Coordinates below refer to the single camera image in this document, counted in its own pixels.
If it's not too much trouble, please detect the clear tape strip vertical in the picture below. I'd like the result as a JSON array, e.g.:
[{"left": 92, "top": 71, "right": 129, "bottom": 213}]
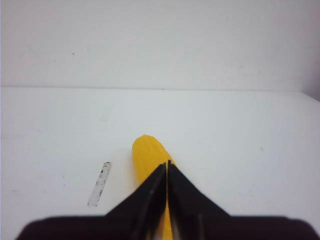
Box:
[{"left": 87, "top": 162, "right": 112, "bottom": 208}]

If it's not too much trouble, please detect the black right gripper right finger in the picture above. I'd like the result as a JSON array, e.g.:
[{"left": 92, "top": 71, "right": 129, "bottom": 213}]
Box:
[{"left": 167, "top": 160, "right": 231, "bottom": 240}]

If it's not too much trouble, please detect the yellow corn cob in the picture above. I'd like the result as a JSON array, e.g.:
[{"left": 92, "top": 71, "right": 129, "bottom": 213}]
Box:
[{"left": 131, "top": 134, "right": 175, "bottom": 240}]

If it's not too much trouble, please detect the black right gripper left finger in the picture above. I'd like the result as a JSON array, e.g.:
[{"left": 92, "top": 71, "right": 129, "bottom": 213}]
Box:
[{"left": 105, "top": 163, "right": 167, "bottom": 240}]

